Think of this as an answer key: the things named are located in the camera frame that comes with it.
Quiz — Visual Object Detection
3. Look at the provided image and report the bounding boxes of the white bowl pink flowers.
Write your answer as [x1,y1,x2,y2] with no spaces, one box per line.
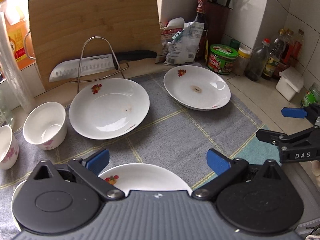
[23,102,67,151]

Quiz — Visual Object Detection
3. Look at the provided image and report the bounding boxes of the white plate with flower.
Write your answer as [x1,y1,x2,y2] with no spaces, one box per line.
[69,78,150,140]
[163,65,231,111]

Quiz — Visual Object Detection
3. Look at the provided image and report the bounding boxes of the steel santoku kitchen knife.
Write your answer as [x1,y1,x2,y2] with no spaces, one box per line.
[49,50,157,82]

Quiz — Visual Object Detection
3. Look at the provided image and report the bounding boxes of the green glass jar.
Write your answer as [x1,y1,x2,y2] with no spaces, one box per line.
[301,82,320,107]

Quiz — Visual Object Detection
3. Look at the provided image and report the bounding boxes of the white seasoning box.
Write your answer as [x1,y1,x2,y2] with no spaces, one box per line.
[276,67,304,101]

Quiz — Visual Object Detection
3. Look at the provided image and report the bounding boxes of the red sauce bottle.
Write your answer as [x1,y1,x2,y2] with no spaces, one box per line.
[272,28,304,80]

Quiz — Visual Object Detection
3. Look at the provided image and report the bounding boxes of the oil bottle yellow label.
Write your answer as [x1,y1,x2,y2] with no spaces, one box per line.
[261,28,286,80]

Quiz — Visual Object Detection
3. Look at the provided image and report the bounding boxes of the clear bottle red cap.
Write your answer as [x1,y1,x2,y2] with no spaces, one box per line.
[244,38,270,81]

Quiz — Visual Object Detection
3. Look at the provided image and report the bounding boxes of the yellow lid spice jar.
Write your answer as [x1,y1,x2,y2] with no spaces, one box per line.
[233,47,251,76]

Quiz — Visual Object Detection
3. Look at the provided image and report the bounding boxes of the green lid sauce jar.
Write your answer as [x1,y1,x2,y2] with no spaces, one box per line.
[207,44,239,75]

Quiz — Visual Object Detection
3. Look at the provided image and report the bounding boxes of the grey checked table cloth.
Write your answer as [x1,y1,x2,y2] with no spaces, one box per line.
[1,73,278,239]

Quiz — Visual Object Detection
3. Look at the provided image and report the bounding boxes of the clear plastic wrap roll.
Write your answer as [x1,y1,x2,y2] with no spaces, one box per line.
[1,12,36,114]

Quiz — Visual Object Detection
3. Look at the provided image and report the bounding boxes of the dark soy sauce bottle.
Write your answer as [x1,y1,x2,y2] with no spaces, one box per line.
[195,0,208,60]

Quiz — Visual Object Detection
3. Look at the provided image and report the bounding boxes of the dark wooden knife block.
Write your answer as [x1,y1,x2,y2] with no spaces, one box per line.
[204,0,231,64]

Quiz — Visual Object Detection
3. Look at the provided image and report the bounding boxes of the white plastic food bag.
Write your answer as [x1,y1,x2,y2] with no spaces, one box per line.
[165,21,201,65]

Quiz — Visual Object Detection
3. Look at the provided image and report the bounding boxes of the red white packet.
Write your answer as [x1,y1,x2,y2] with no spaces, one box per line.
[155,17,185,63]

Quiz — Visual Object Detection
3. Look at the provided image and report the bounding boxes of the orange oil jug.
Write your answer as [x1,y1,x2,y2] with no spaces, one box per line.
[1,0,35,70]

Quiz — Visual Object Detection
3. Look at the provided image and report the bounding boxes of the bamboo cutting board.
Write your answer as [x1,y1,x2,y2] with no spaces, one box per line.
[28,0,161,90]

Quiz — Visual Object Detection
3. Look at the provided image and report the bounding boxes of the metal wire rack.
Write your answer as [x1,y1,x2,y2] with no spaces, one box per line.
[69,36,130,94]

